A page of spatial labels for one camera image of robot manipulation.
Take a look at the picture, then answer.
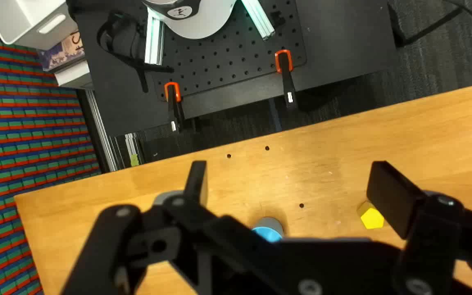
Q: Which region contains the yellow cube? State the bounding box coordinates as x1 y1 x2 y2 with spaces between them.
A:
358 204 384 230

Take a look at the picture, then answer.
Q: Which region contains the orange clamp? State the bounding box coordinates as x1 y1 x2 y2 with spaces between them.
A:
273 50 296 107
163 82 185 132

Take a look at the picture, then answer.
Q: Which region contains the orange clamp left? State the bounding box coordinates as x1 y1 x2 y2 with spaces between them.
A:
163 82 185 132

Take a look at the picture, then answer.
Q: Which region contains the blue plastic cup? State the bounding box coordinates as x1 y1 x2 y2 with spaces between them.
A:
252 217 284 243

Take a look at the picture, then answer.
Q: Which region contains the black perforated breadboard base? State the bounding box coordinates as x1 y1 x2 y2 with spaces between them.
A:
70 0 394 135

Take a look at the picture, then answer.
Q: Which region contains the white storage bin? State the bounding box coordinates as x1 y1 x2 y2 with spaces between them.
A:
0 0 76 50

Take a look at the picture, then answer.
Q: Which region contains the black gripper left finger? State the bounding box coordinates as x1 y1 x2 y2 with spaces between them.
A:
62 159 216 295

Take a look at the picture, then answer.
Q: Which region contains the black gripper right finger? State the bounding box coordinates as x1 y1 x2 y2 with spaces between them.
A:
365 161 472 295

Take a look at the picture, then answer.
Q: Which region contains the black strap on floor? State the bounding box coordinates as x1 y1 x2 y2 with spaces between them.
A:
386 0 472 48

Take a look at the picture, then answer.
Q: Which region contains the cardboard box with label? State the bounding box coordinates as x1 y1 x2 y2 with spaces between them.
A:
39 32 83 73

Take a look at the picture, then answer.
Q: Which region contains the orange clamp right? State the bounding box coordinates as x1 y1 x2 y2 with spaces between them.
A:
273 50 296 107

